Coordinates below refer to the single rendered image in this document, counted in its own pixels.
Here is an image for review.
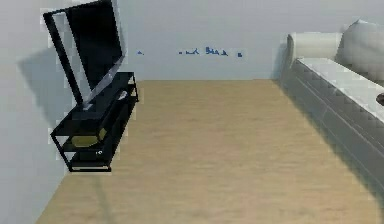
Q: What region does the black television stand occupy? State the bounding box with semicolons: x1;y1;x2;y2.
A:
50;71;140;173

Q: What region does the black flat television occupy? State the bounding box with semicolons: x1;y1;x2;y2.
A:
42;0;129;111

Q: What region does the grey bed with white sheet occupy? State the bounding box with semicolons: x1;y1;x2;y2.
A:
279;32;384;201

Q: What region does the white pillow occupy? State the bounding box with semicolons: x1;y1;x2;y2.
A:
334;18;384;82

